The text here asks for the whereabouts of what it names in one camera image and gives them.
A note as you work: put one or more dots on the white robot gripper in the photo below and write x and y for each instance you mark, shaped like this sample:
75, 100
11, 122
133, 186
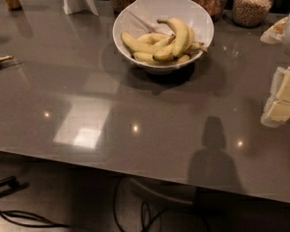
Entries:
277, 109

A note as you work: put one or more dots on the curved yellow banana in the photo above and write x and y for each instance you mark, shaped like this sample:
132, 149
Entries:
181, 32

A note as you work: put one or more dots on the middle yellow banana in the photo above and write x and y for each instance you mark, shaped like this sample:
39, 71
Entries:
165, 53

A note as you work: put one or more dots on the back yellow banana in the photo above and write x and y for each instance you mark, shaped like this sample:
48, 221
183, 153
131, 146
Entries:
152, 38

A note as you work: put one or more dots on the bottom yellow banana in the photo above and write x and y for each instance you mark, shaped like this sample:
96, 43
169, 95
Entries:
149, 59

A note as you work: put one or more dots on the white ceramic bowl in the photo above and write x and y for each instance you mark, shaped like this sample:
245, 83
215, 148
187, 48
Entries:
193, 15

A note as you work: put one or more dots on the left long yellow banana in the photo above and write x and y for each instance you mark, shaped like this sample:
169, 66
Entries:
136, 46

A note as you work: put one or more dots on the white paper napkin in bowl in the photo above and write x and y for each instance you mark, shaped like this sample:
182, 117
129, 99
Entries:
137, 19

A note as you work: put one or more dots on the glass jar of chickpeas right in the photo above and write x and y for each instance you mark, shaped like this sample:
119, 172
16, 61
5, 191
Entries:
250, 13

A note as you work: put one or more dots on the black bar on floor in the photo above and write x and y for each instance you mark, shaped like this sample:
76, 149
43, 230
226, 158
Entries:
11, 185

